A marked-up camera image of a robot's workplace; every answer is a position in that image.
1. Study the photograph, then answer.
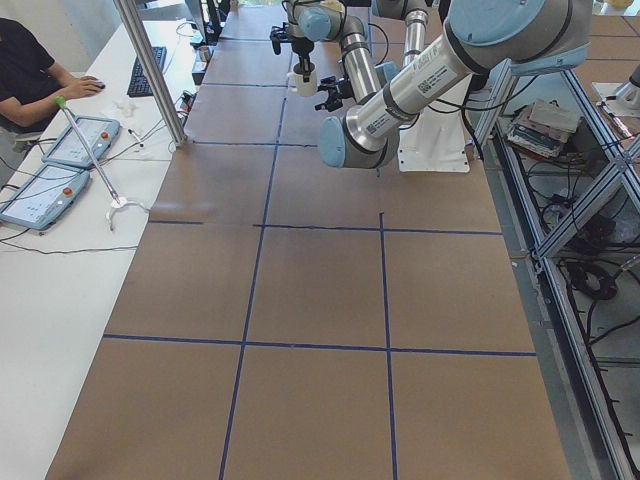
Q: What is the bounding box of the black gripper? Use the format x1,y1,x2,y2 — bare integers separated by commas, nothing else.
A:
314,76,354,111
269,22,314,83

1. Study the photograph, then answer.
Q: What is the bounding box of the white ribbed HOME mug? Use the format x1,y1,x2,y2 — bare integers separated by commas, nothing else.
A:
287,70,318,97

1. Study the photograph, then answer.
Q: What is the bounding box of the metal cup on desk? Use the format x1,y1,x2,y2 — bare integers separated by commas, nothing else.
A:
198,45,211,63

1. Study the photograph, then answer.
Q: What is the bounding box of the black keyboard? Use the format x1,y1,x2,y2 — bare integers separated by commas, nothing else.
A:
125,45,168,99

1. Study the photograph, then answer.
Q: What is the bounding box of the upper teach pendant tablet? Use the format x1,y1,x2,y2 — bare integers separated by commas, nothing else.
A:
41,115,122,170

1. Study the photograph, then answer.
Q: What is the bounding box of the teach pendant tablet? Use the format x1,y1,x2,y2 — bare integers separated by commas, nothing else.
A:
1,164,90,231
41,115,122,170

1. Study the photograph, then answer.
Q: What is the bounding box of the stack of books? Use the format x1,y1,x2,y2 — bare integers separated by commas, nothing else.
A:
506,100,582,159

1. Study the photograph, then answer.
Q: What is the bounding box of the brown paper table cover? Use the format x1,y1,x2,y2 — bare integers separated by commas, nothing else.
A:
47,6,570,479

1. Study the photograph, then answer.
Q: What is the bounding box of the long grabber reach tool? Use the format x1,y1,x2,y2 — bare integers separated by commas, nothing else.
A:
55,96,149,231

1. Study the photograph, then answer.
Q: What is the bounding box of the seated person dark shirt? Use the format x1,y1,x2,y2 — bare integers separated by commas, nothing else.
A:
1,18,102,133

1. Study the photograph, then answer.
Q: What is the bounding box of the lower teach pendant tablet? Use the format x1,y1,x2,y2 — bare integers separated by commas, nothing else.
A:
1,164,90,231

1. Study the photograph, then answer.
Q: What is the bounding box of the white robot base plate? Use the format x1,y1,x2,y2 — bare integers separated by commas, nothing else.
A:
398,107,470,173

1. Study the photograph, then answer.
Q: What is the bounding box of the grey aluminium post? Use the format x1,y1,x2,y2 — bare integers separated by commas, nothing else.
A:
114,0,186,148

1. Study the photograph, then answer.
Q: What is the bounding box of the aluminium frame rack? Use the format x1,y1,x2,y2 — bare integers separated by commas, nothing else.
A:
473,60,639,479

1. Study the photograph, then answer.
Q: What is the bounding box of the black cable bundle on floor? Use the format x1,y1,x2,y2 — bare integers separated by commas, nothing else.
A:
559,257,624,302

